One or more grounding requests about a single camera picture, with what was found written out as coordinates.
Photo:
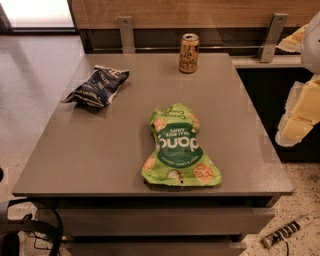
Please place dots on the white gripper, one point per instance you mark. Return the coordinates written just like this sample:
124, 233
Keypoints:
312, 43

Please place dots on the orange soda can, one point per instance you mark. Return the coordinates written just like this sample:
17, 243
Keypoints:
189, 51

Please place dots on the green rice chip bag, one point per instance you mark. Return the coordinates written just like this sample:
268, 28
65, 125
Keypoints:
178, 159

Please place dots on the dark blue chip bag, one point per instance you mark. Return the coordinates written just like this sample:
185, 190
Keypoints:
100, 88

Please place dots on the white power strip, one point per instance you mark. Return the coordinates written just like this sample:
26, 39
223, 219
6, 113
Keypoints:
287, 231

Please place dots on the grey upper drawer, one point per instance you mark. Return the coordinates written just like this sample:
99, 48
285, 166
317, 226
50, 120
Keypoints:
164, 222

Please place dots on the grey drawer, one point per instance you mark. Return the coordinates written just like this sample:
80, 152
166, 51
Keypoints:
157, 249
164, 222

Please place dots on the grey lower drawer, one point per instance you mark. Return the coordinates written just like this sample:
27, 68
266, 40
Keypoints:
157, 249

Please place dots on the black chair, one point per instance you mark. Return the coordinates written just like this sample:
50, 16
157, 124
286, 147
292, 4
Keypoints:
9, 228

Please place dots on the right metal bracket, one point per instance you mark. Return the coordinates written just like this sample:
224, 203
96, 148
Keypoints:
272, 37

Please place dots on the metal bracket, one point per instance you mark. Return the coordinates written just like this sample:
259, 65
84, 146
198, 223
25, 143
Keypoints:
272, 37
126, 34

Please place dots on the left metal bracket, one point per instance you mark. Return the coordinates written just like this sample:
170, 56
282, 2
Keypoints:
126, 34

